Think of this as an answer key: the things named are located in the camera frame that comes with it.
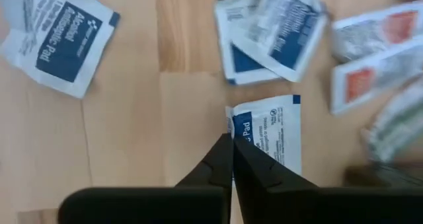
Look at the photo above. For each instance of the blue white antiseptic pad packet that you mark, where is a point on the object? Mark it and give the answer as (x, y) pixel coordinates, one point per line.
(277, 128)
(66, 42)
(244, 65)
(291, 35)

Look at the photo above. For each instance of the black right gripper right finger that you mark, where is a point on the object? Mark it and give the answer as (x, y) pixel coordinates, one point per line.
(314, 205)

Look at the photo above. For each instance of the red white ointment packet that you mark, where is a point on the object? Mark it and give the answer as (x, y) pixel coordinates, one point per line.
(380, 29)
(360, 85)

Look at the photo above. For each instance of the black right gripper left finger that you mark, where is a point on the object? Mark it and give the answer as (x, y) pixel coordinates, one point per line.
(148, 205)

